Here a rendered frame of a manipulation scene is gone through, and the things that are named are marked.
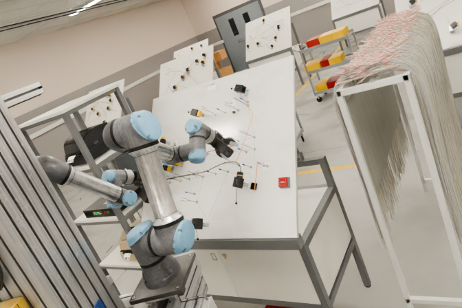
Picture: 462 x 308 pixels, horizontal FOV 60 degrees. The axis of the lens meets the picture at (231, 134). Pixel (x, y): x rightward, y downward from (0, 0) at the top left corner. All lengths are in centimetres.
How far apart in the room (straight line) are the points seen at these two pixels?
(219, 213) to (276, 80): 84
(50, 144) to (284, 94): 853
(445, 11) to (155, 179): 386
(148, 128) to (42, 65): 944
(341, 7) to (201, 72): 538
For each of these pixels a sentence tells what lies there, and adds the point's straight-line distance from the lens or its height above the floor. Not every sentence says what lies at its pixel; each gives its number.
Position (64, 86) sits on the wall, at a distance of 1093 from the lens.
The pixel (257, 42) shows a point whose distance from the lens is 931.
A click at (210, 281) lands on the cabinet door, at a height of 51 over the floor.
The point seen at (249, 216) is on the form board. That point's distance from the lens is 223.
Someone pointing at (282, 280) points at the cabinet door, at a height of 56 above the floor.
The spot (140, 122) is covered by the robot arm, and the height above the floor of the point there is 177.
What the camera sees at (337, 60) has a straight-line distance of 697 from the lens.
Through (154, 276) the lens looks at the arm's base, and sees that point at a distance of 162.
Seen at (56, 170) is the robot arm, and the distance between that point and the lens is 185.
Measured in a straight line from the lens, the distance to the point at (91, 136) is 280.
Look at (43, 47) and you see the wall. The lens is 1098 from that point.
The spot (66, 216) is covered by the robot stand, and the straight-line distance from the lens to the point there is 149.
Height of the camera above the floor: 198
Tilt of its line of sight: 16 degrees down
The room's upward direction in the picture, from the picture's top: 23 degrees counter-clockwise
